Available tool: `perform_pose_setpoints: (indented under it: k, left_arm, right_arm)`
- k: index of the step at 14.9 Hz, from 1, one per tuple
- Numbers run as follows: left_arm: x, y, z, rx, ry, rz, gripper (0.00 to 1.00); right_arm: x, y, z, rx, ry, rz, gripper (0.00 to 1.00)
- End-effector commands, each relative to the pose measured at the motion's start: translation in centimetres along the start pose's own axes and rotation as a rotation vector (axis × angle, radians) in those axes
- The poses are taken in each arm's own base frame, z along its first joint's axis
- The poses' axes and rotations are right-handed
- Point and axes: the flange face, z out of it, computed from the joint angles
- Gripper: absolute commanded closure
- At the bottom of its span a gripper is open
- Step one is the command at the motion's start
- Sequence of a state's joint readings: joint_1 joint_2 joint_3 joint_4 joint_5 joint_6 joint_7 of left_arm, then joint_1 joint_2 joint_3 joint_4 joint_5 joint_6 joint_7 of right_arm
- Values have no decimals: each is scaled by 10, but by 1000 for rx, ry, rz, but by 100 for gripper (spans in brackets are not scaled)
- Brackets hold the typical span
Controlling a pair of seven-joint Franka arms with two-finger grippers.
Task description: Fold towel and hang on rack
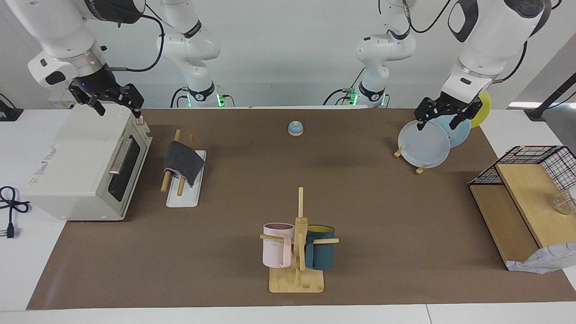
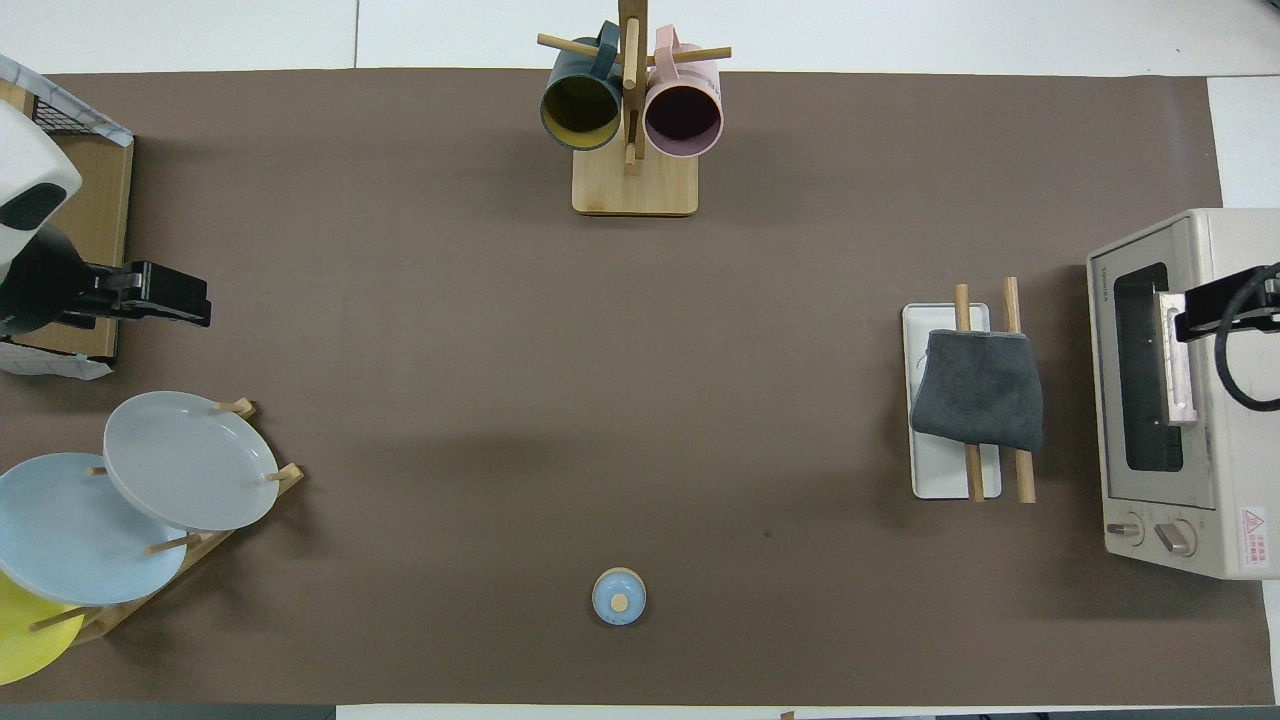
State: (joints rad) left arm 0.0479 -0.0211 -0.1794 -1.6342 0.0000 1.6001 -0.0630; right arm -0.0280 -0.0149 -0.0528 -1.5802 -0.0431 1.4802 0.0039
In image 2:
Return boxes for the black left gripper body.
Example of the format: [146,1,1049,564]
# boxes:
[0,225,132,337]

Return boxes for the purple and gray towel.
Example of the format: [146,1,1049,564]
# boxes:
[910,329,1046,452]

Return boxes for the wooden plate rack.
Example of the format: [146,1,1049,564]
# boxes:
[30,398,304,646]

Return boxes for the white towel rack wooden rods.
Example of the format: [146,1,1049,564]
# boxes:
[902,277,1038,504]

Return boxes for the wooden shelf box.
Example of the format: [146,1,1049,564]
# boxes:
[0,55,135,381]

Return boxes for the cream toaster oven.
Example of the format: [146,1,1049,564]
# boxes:
[1087,208,1280,581]

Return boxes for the gray plate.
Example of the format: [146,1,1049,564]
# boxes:
[103,391,280,532]

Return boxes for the light blue plate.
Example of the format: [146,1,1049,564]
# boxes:
[0,453,188,607]

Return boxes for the yellow plate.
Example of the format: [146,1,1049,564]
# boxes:
[0,570,86,687]

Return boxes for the brown table mat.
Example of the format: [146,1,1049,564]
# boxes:
[0,68,1263,706]

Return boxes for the dark teal mug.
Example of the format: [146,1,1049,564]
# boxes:
[540,22,624,152]

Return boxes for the wooden mug tree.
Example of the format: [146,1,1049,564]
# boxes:
[537,0,732,217]

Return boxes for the pink mug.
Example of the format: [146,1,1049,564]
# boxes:
[643,25,724,159]

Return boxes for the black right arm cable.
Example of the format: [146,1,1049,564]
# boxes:
[1213,262,1280,413]

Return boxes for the black wire basket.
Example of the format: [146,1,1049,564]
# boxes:
[30,93,81,136]

